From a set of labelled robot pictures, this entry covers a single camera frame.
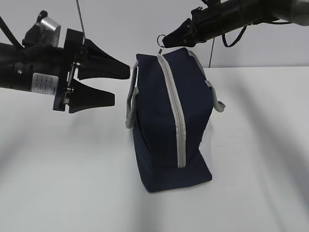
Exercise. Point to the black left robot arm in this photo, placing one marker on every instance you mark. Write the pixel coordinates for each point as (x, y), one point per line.
(58, 71)

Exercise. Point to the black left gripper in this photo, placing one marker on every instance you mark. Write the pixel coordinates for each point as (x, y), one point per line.
(94, 63)

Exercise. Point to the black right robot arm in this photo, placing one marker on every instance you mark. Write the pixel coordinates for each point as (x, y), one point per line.
(276, 12)

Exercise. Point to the navy blue lunch bag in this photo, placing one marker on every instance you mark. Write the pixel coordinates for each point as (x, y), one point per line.
(169, 104)

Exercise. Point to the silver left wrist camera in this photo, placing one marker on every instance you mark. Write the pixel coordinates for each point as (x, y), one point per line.
(45, 32)

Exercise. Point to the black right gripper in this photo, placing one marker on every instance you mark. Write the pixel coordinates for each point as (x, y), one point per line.
(217, 19)

